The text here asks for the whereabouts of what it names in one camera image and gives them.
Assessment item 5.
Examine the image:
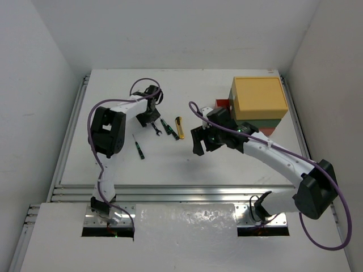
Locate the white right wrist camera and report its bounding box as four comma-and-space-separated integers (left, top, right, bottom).
200, 107, 213, 129

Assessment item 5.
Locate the yellow utility knife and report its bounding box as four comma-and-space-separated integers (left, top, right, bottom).
175, 116, 185, 139

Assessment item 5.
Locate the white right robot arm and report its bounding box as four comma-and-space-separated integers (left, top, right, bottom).
191, 107, 337, 221

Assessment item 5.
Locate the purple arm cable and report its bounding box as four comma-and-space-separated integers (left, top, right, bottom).
188, 101, 352, 251
87, 78, 164, 236

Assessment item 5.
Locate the aluminium frame rail front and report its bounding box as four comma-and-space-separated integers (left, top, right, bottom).
47, 184, 294, 203

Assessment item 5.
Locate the silver wrench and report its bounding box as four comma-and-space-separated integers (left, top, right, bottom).
151, 122, 162, 136

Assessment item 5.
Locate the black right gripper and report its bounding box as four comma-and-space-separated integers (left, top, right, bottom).
191, 122, 225, 155

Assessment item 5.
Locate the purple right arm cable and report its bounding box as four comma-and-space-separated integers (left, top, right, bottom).
188, 101, 352, 251

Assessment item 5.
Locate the green middle drawer box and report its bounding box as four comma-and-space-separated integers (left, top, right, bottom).
229, 90, 281, 129

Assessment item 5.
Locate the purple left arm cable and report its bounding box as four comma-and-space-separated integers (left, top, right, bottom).
87, 78, 164, 236

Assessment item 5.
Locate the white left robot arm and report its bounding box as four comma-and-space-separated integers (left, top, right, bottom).
87, 82, 163, 222

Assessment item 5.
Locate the red bottom drawer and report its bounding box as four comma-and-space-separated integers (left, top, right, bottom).
214, 99, 276, 136

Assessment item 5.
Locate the yellow top drawer box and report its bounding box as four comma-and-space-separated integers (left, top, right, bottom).
231, 76, 288, 120

